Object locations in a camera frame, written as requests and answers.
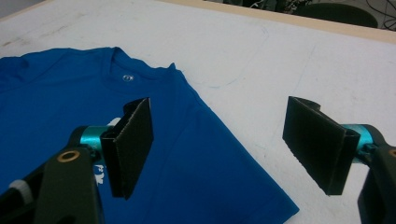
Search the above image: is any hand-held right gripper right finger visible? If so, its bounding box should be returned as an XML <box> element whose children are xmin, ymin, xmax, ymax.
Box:
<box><xmin>282</xmin><ymin>96</ymin><xmax>374</xmax><ymax>196</ymax></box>

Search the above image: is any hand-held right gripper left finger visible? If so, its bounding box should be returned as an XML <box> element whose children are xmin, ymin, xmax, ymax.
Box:
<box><xmin>79</xmin><ymin>97</ymin><xmax>154</xmax><ymax>201</ymax></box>

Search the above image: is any blue t-shirt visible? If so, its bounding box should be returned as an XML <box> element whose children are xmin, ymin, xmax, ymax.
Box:
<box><xmin>0</xmin><ymin>46</ymin><xmax>301</xmax><ymax>224</ymax></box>

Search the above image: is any white felt mat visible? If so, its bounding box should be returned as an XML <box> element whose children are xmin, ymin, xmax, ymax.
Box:
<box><xmin>0</xmin><ymin>0</ymin><xmax>396</xmax><ymax>224</ymax></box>

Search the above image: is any black round stool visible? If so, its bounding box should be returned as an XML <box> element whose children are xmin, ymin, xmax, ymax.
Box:
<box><xmin>293</xmin><ymin>3</ymin><xmax>379</xmax><ymax>29</ymax></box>

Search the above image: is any tangle of black cables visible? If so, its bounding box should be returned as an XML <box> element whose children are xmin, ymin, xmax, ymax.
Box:
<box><xmin>365</xmin><ymin>0</ymin><xmax>396</xmax><ymax>31</ymax></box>

